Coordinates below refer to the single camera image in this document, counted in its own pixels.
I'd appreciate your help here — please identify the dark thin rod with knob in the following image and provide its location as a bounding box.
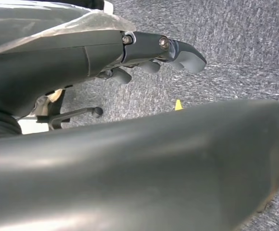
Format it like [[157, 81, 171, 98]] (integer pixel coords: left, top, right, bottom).
[[36, 106, 104, 131]]

